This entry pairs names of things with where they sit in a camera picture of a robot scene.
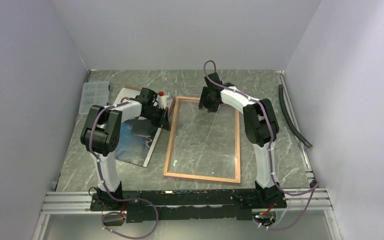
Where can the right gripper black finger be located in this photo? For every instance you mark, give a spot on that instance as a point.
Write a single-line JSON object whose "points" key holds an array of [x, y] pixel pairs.
{"points": [[203, 101], [211, 108]]}

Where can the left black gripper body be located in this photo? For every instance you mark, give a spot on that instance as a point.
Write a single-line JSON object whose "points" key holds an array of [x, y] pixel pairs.
{"points": [[157, 115]]}

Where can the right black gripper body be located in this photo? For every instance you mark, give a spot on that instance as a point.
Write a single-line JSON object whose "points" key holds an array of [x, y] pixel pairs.
{"points": [[209, 100]]}

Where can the landscape photo print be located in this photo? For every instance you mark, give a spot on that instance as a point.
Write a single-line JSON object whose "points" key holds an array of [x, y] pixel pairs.
{"points": [[138, 138]]}

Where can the clear acrylic sheet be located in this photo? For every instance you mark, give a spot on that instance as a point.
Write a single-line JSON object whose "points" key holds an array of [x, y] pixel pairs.
{"points": [[205, 139]]}

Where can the wooden picture frame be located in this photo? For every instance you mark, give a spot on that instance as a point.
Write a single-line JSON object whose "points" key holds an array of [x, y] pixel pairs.
{"points": [[238, 149]]}

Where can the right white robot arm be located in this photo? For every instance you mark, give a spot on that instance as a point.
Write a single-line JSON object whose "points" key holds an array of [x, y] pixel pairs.
{"points": [[260, 125]]}

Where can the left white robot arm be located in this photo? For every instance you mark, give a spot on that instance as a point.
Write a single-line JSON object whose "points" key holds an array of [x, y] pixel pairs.
{"points": [[102, 133]]}

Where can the clear plastic organizer box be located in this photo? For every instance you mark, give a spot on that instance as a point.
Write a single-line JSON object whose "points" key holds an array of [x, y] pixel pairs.
{"points": [[94, 93]]}

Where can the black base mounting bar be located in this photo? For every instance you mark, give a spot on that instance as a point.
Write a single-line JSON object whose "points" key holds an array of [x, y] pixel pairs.
{"points": [[148, 205]]}

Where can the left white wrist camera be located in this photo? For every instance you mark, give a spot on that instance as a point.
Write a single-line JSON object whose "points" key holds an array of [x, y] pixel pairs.
{"points": [[163, 99]]}

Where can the aluminium rail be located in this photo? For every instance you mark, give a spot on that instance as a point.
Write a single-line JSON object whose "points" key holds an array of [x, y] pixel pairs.
{"points": [[79, 202]]}

